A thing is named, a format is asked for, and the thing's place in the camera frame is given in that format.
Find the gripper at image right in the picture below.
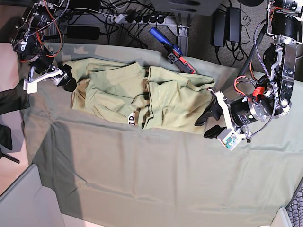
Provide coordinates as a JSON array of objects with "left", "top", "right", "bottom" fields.
[{"left": 194, "top": 87, "right": 292, "bottom": 142}]

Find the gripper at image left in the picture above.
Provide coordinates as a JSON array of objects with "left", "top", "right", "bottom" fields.
[{"left": 27, "top": 64, "right": 77, "bottom": 92}]

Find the light green T-shirt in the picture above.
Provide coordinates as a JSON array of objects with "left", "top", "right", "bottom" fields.
[{"left": 66, "top": 58, "right": 215, "bottom": 134}]

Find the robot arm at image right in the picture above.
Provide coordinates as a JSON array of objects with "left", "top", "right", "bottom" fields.
[{"left": 195, "top": 0, "right": 303, "bottom": 147}]

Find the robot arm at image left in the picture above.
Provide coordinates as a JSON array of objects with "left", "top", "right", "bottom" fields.
[{"left": 10, "top": 0, "right": 77, "bottom": 94}]

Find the black power adapter under table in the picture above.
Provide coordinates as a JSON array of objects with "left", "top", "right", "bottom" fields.
[{"left": 66, "top": 26, "right": 100, "bottom": 40}]

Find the dark cloth at left edge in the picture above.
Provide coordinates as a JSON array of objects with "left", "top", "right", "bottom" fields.
[{"left": 0, "top": 79, "right": 30, "bottom": 115}]

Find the blue orange bar clamp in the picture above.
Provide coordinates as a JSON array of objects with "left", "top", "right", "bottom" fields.
[{"left": 149, "top": 27, "right": 196, "bottom": 74}]

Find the white power strip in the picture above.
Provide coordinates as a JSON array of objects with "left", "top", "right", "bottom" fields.
[{"left": 104, "top": 13, "right": 177, "bottom": 26}]

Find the grey-green table cloth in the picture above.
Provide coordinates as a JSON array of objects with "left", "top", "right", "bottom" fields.
[{"left": 17, "top": 42, "right": 303, "bottom": 227}]

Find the black power brick pair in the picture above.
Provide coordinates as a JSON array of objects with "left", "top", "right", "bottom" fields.
[{"left": 210, "top": 7, "right": 242, "bottom": 47}]

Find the grey white bin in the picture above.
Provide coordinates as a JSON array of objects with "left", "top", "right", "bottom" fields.
[{"left": 0, "top": 164, "right": 65, "bottom": 227}]

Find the aluminium table leg frame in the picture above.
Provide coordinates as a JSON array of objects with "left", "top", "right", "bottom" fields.
[{"left": 167, "top": 12, "right": 193, "bottom": 56}]

